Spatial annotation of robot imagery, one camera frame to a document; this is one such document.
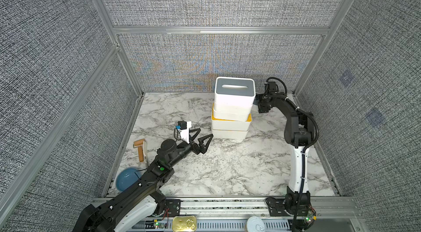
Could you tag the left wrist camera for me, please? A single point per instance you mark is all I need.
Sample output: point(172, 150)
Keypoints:
point(182, 130)

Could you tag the blue ceramic bowl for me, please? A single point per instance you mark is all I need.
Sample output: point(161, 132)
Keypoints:
point(127, 178)

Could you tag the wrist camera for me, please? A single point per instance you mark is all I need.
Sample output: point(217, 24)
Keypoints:
point(182, 130)
point(272, 87)

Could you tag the large bamboo lid tissue box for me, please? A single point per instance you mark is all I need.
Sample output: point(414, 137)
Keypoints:
point(228, 134)

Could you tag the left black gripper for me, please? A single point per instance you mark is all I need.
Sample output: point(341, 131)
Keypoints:
point(200, 148)

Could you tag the white round lid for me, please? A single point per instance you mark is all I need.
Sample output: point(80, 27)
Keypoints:
point(255, 224)

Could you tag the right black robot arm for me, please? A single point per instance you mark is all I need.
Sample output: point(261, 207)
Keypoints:
point(301, 222)

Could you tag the gold sardine tin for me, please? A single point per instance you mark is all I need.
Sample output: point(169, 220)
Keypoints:
point(184, 224)

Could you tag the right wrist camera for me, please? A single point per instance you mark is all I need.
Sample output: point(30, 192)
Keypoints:
point(272, 87)

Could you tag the yellow lid tissue box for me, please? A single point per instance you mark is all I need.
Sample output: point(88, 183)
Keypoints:
point(230, 125)

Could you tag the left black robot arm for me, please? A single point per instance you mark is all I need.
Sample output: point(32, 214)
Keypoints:
point(143, 198)

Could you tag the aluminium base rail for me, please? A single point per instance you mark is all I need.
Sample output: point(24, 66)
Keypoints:
point(230, 214)

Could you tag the grey lid tissue box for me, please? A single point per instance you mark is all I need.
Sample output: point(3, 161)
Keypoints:
point(234, 91)

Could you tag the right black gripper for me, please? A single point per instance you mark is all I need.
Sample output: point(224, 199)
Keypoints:
point(261, 108)

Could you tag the wooden block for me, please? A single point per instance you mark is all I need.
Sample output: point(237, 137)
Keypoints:
point(139, 145)

